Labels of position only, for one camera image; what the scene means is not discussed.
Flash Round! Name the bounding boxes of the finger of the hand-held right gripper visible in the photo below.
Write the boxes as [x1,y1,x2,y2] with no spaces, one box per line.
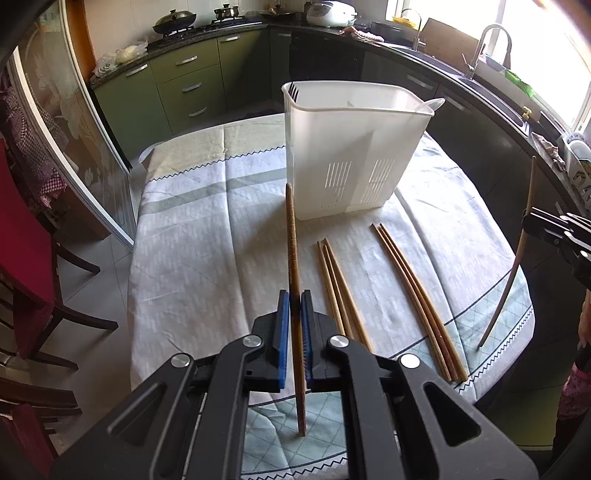
[522,216,579,248]
[530,208,591,232]

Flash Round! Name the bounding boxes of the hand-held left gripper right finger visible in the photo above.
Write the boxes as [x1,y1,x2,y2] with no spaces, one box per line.
[300,288,541,480]

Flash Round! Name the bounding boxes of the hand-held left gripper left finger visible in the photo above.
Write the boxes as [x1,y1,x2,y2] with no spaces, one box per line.
[48,288,292,480]

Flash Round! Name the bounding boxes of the dark wooden chopstick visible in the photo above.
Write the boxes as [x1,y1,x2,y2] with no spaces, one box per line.
[285,183,308,438]

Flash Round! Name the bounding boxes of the white plastic utensil holder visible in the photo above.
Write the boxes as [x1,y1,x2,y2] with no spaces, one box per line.
[281,80,437,221]

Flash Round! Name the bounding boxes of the person's right forearm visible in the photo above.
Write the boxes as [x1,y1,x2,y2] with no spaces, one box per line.
[578,290,591,347]

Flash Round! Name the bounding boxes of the brown rag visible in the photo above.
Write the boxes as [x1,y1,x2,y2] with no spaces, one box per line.
[531,131,567,172]

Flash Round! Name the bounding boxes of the white patterned mug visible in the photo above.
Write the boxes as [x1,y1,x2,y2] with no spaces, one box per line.
[563,133,591,186]

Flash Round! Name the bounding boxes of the grey green patterned tablecloth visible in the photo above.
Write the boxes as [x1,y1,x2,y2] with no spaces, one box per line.
[129,113,536,480]

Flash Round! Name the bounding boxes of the pink patterned clothing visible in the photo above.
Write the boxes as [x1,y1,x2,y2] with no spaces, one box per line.
[556,359,591,422]

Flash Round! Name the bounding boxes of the kitchen sink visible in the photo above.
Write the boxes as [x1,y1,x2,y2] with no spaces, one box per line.
[416,46,534,137]

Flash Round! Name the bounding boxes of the tall metal faucet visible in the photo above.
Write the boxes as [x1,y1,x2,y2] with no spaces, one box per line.
[464,24,513,80]

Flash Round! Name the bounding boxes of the brown cardboard board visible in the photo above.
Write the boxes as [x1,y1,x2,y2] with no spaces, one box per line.
[420,18,482,75]

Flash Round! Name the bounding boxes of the small metal faucet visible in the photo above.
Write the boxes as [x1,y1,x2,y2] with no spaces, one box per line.
[399,8,428,52]

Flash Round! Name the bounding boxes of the black pot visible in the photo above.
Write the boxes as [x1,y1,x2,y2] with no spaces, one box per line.
[371,21,405,43]

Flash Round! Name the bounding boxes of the green kitchen cabinets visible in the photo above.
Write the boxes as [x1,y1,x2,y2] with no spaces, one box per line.
[90,25,289,155]

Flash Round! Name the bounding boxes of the pink rag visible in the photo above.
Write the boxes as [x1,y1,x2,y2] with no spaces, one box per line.
[339,26,384,45]

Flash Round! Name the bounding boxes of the wooden chair with red cover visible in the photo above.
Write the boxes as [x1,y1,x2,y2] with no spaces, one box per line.
[0,138,120,372]
[0,364,83,476]

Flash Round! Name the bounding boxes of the floral frosted glass door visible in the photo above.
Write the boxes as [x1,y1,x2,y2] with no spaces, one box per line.
[9,0,136,251]

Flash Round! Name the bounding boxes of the white rice cooker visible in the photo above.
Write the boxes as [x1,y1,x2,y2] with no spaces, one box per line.
[307,1,358,27]

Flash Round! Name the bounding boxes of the checkered cloth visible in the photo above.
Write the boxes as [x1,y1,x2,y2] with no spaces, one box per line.
[0,80,68,210]

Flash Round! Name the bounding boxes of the gas stove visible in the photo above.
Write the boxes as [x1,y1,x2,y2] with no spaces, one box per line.
[147,16,269,49]

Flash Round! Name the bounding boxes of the white plastic bags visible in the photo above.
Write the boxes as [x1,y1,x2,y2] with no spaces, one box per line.
[94,41,149,77]

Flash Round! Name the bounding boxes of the black wok with lid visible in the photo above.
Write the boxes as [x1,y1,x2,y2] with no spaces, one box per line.
[152,8,198,36]

